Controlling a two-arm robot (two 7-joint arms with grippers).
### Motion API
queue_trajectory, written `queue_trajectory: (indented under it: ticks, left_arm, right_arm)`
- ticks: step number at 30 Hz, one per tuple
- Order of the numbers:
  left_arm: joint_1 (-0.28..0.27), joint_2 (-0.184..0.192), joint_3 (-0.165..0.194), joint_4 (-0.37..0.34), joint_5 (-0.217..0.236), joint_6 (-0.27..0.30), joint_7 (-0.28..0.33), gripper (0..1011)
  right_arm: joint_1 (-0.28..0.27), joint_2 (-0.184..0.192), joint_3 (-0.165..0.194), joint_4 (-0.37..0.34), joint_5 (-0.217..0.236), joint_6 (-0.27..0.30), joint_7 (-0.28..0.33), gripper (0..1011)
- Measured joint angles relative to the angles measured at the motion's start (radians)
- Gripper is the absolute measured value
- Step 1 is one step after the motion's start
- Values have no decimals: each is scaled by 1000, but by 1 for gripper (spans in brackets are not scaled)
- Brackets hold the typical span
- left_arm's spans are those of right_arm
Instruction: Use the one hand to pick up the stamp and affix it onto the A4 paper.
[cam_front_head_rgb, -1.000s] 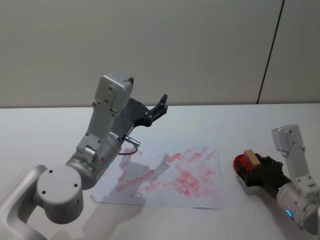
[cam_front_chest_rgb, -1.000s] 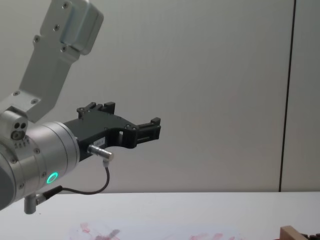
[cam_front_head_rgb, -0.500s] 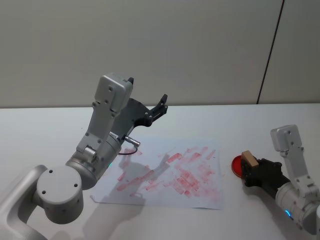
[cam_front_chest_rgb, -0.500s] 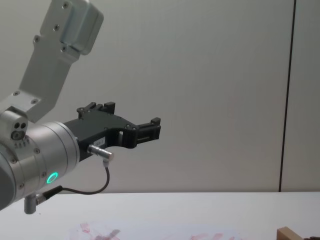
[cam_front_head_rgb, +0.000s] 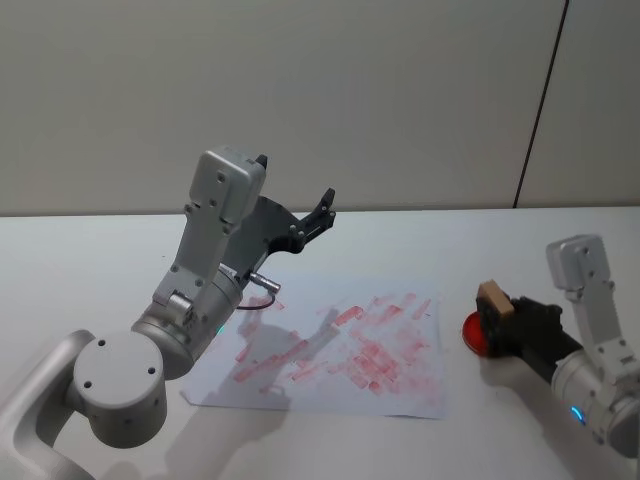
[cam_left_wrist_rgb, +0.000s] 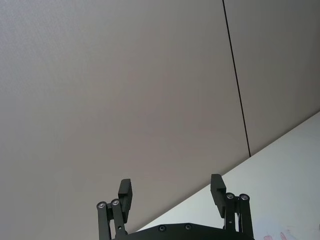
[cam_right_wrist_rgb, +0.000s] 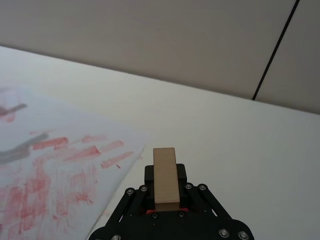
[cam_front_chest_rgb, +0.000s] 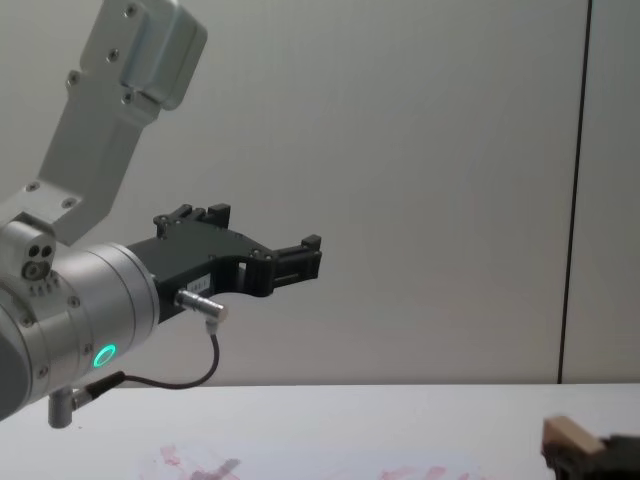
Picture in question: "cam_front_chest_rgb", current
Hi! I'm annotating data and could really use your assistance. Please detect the thin dark gripper cable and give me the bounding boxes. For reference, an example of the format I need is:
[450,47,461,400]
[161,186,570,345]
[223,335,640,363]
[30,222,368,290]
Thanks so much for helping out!
[47,288,231,430]

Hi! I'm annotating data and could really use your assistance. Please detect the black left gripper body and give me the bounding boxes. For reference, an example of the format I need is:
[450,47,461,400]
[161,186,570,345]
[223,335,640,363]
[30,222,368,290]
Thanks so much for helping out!
[125,223,275,326]

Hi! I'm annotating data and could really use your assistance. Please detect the small tan block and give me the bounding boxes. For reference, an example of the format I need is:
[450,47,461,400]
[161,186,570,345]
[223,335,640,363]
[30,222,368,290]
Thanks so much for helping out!
[543,415,604,457]

